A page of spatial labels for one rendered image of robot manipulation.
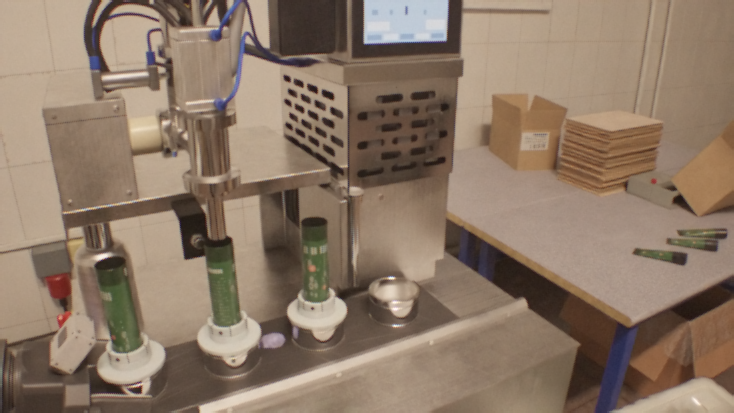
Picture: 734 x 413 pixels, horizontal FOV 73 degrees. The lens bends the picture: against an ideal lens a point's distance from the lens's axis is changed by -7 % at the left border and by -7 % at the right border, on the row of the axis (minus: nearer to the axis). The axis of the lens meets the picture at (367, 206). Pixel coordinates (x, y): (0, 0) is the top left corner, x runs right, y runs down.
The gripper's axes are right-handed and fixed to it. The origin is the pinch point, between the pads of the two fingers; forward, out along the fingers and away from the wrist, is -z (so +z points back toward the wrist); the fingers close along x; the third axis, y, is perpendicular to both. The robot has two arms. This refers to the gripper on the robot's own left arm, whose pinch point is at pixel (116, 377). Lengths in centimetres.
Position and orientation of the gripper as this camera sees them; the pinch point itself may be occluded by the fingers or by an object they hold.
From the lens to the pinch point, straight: 64.5
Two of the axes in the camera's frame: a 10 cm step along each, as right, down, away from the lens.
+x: 4.8, 3.4, -8.1
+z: -8.5, -0.7, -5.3
